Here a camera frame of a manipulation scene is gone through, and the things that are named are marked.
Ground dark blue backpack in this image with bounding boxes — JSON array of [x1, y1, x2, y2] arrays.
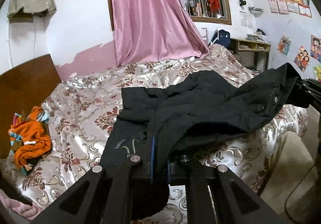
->
[[209, 29, 231, 48]]

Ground pink curtain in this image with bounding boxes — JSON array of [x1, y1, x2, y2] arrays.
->
[[112, 0, 209, 66]]

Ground orange clothing pile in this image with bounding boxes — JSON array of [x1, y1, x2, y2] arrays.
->
[[8, 106, 52, 176]]

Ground large black jacket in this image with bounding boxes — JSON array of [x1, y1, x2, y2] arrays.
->
[[100, 64, 301, 221]]

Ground wooden desk shelf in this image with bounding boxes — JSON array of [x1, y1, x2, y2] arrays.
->
[[228, 38, 271, 72]]

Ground beige cloth covered box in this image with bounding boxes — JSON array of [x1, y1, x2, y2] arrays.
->
[[7, 0, 57, 20]]

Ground wooden headboard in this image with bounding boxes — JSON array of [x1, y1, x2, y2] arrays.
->
[[0, 54, 61, 159]]

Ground cartoon poster family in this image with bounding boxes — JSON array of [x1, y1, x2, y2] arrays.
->
[[294, 46, 310, 72]]

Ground cartoon poster upper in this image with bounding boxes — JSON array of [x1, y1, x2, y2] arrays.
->
[[276, 34, 292, 57]]

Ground floral satin bedspread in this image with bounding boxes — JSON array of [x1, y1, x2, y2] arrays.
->
[[1, 45, 307, 211]]

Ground cartoon poster right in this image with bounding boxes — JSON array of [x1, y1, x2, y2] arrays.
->
[[310, 35, 321, 63]]

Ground yellow bear sticker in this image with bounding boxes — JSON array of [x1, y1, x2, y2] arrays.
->
[[313, 64, 321, 81]]

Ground cartoon poster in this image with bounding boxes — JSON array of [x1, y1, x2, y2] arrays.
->
[[310, 35, 321, 63], [276, 34, 292, 57]]

